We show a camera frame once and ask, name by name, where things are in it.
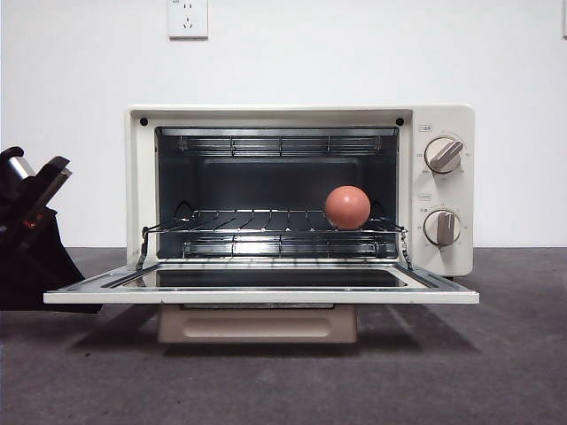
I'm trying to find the glass oven door with handle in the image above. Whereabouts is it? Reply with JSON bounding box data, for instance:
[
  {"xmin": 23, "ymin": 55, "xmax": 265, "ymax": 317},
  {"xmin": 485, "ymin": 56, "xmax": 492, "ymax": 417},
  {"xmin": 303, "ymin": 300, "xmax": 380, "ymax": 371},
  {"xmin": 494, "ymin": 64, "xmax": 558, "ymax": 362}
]
[{"xmin": 43, "ymin": 260, "xmax": 481, "ymax": 344}]

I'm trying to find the brown egg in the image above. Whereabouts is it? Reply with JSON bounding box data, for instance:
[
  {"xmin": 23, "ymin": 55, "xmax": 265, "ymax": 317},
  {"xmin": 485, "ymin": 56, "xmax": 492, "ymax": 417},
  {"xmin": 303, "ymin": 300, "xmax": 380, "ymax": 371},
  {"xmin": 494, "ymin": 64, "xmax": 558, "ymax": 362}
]
[{"xmin": 324, "ymin": 184, "xmax": 372, "ymax": 230}]

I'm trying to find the cream Toshiba toaster oven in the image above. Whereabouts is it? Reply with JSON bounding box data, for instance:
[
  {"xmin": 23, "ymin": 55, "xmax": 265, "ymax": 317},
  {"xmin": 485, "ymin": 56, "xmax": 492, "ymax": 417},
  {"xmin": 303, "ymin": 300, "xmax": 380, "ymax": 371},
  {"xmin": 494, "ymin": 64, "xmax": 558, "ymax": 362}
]
[{"xmin": 125, "ymin": 104, "xmax": 476, "ymax": 280}]

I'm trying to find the cream oven knob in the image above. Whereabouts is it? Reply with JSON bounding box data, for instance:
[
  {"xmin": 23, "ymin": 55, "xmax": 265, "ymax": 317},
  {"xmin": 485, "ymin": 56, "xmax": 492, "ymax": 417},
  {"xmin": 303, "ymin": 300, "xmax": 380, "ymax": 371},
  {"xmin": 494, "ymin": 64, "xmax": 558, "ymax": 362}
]
[
  {"xmin": 423, "ymin": 136, "xmax": 464, "ymax": 174},
  {"xmin": 423, "ymin": 210, "xmax": 462, "ymax": 247}
]

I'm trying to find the metal wire oven rack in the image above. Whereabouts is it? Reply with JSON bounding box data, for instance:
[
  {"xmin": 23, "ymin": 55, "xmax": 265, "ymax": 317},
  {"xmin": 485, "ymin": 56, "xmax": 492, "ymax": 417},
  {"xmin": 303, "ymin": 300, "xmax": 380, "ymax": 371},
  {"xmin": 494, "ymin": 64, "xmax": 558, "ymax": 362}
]
[{"xmin": 141, "ymin": 207, "xmax": 407, "ymax": 235}]

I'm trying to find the white wall socket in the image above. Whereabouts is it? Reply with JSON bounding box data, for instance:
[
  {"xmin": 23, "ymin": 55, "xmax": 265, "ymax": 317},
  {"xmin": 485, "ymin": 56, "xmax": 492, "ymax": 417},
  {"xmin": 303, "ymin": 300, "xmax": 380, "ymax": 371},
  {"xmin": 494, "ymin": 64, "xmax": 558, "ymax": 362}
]
[{"xmin": 167, "ymin": 0, "xmax": 209, "ymax": 41}]

